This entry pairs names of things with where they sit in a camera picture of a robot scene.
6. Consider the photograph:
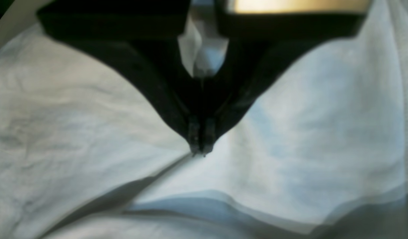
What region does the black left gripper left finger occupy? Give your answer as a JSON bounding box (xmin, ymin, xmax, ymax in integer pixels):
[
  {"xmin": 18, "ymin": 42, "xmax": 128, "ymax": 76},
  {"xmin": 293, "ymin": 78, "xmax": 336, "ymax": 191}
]
[{"xmin": 37, "ymin": 0, "xmax": 202, "ymax": 153}]

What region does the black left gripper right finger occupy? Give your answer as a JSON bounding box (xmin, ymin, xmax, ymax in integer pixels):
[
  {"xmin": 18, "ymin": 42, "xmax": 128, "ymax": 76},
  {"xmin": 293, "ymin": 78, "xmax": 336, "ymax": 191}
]
[{"xmin": 201, "ymin": 0, "xmax": 367, "ymax": 155}]

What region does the white t-shirt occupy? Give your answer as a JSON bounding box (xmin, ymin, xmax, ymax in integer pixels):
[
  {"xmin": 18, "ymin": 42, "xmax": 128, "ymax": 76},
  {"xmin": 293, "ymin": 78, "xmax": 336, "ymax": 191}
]
[{"xmin": 0, "ymin": 0, "xmax": 408, "ymax": 239}]

